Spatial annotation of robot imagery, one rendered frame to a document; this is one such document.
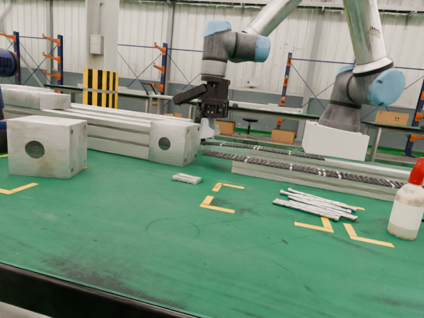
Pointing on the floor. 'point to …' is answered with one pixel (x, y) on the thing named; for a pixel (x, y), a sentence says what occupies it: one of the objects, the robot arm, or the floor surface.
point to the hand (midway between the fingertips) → (199, 142)
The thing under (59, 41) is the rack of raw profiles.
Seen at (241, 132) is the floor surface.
